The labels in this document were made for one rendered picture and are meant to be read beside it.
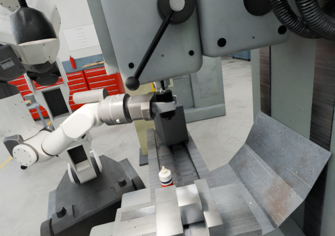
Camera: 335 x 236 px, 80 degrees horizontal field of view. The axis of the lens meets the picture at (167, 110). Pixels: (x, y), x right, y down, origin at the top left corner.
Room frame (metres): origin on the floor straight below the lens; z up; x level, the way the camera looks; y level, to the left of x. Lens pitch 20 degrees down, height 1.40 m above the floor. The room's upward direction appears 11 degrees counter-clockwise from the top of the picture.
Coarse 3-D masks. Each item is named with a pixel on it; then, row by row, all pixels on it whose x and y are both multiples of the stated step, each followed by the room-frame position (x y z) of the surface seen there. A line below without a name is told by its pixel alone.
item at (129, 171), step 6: (120, 162) 1.60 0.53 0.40; (126, 162) 1.58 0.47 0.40; (126, 168) 1.48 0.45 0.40; (132, 168) 1.47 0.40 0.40; (126, 174) 1.40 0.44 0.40; (132, 174) 1.38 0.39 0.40; (54, 192) 1.36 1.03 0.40; (48, 198) 1.30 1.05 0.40; (54, 198) 1.28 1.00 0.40; (48, 204) 1.23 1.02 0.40; (54, 204) 1.21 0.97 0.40; (48, 210) 1.16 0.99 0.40; (54, 210) 1.15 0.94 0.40; (48, 216) 1.11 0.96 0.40
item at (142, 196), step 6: (132, 192) 0.68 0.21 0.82; (138, 192) 0.67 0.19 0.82; (144, 192) 0.66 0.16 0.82; (126, 198) 0.65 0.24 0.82; (132, 198) 0.64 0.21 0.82; (138, 198) 0.64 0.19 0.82; (144, 198) 0.63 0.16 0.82; (150, 198) 0.62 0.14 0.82; (126, 204) 0.62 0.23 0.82; (132, 204) 0.61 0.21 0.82; (270, 234) 0.39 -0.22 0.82; (276, 234) 0.39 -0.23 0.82; (282, 234) 0.39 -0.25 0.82
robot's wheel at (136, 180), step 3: (135, 177) 1.08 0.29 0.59; (138, 177) 1.07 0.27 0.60; (132, 180) 1.06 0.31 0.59; (135, 180) 1.04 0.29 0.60; (138, 180) 1.04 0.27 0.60; (141, 180) 1.04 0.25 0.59; (132, 183) 1.09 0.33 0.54; (135, 183) 1.02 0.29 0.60; (138, 183) 1.02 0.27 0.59; (141, 183) 1.02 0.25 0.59; (135, 186) 1.02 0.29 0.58; (138, 186) 1.00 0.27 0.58; (141, 186) 1.00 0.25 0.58; (144, 186) 1.00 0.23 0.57; (138, 189) 0.98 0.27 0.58; (141, 189) 0.98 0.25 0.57
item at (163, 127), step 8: (176, 104) 0.90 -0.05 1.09; (176, 112) 0.86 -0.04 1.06; (160, 120) 0.85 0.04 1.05; (168, 120) 0.85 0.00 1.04; (176, 120) 0.86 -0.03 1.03; (184, 120) 0.87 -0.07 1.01; (160, 128) 0.90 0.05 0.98; (168, 128) 0.85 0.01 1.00; (176, 128) 0.86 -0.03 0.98; (184, 128) 0.87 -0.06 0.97; (160, 136) 0.95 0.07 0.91; (168, 136) 0.85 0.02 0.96; (176, 136) 0.86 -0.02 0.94; (184, 136) 0.87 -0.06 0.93; (168, 144) 0.85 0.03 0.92
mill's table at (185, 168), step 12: (156, 132) 1.06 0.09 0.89; (156, 144) 0.92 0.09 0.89; (180, 144) 0.85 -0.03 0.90; (192, 144) 0.82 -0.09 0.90; (156, 156) 0.79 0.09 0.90; (168, 156) 0.76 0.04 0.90; (180, 156) 0.75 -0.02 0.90; (192, 156) 0.73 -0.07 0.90; (156, 168) 0.70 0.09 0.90; (168, 168) 0.68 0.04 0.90; (180, 168) 0.66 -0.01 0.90; (192, 168) 0.67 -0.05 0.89; (204, 168) 0.63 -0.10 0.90; (156, 180) 0.62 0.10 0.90; (180, 180) 0.61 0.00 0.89; (192, 180) 0.58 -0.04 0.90
